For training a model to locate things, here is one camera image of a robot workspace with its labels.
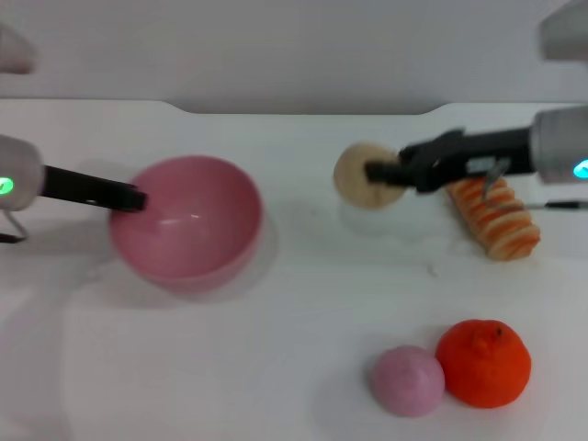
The orange striped bread roll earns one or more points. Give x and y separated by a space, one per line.
500 225

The pink round bun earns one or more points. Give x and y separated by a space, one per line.
408 382

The beige egg yolk pastry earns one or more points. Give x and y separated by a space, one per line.
351 184

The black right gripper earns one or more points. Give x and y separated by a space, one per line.
468 156

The orange mandarin fruit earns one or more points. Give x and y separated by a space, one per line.
482 367

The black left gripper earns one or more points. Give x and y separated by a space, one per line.
82 186

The pink plastic bowl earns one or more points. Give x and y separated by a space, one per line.
193 229

